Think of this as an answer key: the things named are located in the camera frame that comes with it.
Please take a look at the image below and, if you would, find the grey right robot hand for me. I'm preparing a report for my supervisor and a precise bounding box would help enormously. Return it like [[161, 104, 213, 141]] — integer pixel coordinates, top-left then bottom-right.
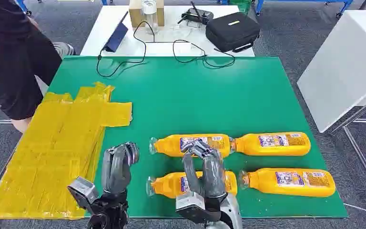
[[181, 139, 229, 199]]

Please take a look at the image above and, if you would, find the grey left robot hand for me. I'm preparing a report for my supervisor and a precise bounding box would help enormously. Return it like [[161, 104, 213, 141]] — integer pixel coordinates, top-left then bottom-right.
[[101, 142, 141, 195]]

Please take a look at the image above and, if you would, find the orange drink bottle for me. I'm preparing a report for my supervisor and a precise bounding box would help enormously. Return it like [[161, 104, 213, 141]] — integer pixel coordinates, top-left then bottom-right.
[[238, 167, 337, 198], [145, 171, 238, 199], [233, 132, 312, 157], [149, 134, 235, 158]]

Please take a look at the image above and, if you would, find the yellow plastic sheet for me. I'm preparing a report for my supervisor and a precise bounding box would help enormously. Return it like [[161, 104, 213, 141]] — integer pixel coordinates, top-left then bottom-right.
[[0, 81, 133, 220]]

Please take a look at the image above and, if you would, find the green table mat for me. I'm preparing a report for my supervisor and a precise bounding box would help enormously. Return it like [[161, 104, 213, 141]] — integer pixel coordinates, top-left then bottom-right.
[[48, 56, 349, 219]]

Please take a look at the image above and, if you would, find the dark blue tablet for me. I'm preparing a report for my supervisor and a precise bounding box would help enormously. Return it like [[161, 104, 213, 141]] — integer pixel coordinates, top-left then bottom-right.
[[102, 11, 130, 53]]

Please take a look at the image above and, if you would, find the black carry case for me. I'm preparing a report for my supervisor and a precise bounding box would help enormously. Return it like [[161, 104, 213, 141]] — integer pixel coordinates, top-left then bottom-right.
[[204, 11, 262, 53]]

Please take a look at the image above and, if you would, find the person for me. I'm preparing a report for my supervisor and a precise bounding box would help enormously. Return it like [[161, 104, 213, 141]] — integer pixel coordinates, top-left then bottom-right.
[[0, 0, 76, 134]]

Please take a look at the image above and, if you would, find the cardboard box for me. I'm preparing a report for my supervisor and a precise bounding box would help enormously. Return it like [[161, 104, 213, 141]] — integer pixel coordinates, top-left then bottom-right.
[[128, 0, 165, 29]]

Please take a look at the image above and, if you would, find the clear plastic bottle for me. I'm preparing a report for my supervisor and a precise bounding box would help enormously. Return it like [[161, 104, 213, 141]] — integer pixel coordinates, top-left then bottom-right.
[[141, 0, 159, 32]]

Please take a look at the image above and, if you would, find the black remote controller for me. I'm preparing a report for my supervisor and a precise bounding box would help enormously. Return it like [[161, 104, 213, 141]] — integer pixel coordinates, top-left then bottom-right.
[[177, 1, 215, 26]]

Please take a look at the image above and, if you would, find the white side table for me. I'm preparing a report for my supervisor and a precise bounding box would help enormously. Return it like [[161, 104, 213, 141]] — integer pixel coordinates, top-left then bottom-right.
[[297, 10, 366, 203]]

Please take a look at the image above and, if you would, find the green crate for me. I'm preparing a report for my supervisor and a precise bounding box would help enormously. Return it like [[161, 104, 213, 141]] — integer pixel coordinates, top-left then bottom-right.
[[228, 0, 254, 15]]

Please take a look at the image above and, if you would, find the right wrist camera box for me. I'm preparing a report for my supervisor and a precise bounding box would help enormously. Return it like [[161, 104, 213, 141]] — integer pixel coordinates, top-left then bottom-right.
[[175, 191, 222, 224]]

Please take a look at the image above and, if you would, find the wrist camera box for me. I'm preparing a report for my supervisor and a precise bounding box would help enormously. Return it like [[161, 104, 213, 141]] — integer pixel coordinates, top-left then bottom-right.
[[67, 176, 99, 210], [175, 191, 222, 224]]

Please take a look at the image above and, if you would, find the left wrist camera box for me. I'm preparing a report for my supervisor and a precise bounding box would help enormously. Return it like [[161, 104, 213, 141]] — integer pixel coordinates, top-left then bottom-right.
[[67, 176, 99, 210]]

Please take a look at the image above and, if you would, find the black looped cable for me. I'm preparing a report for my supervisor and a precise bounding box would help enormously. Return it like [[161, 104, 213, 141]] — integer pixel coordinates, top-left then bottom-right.
[[172, 39, 236, 69]]

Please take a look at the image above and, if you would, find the blue wheeled frame leg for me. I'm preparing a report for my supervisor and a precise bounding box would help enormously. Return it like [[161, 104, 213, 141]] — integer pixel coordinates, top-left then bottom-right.
[[14, 0, 33, 17]]

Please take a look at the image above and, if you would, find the blue metal frame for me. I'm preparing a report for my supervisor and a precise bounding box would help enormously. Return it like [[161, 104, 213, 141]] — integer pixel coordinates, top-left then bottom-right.
[[254, 0, 355, 18]]

